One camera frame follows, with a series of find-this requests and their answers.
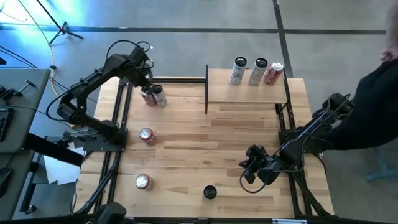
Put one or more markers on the wooden shelf black frame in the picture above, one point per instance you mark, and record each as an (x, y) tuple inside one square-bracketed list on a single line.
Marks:
[(224, 90)]

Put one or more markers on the black tripod stand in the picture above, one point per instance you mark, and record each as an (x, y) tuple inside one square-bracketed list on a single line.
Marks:
[(63, 30)]

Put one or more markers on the grey desk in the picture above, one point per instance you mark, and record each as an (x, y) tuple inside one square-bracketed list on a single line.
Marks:
[(15, 161), (18, 77)]

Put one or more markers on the Celsius Tropical Vibe can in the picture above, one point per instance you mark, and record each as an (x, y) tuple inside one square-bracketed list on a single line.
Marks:
[(210, 192)]

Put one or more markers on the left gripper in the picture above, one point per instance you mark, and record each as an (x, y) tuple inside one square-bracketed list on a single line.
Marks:
[(142, 73)]

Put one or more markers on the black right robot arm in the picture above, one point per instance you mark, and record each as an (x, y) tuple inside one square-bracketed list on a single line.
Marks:
[(311, 130)]

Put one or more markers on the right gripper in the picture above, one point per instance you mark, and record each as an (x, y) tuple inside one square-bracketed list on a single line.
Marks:
[(269, 171)]

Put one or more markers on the black table frame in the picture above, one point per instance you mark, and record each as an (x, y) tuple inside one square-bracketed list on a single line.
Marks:
[(180, 80)]

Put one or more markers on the white paper sheet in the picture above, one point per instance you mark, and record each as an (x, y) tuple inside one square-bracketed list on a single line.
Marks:
[(59, 169)]

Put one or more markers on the red soda can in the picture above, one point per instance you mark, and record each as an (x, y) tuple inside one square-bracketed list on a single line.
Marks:
[(144, 183)]

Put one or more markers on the black computer mouse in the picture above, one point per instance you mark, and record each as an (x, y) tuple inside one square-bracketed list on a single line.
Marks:
[(4, 180)]

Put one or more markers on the black keyboard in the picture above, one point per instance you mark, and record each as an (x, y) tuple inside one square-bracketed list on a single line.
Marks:
[(4, 124)]

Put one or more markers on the red Coca-Cola can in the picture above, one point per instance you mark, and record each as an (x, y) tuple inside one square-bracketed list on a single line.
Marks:
[(273, 76), (150, 101)]

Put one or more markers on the red Fanta strawberry can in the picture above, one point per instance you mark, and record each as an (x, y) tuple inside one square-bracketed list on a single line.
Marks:
[(148, 138)]

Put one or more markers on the white slim can black lid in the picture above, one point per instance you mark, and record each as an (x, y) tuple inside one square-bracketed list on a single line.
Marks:
[(256, 74)]

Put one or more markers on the black desk clamp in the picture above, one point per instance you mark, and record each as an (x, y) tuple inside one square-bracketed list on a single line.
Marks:
[(14, 91)]

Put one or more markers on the black bulky object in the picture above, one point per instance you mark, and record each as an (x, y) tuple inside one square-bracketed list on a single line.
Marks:
[(110, 214)]

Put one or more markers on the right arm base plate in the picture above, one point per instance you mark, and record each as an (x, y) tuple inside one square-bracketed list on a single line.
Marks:
[(286, 146)]

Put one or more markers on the person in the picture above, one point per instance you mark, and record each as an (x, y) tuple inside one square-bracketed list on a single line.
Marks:
[(373, 109)]

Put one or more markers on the black desk beam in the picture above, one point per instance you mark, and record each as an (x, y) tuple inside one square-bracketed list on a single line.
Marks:
[(53, 151)]

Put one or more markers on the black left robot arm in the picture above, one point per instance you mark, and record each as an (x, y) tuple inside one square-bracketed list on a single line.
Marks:
[(93, 77)]

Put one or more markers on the white Celsius Arctic Vibe can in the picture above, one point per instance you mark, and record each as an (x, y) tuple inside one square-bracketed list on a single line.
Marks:
[(160, 99), (237, 73)]

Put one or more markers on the black desk leg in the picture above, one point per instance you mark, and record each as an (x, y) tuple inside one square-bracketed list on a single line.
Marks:
[(29, 193)]

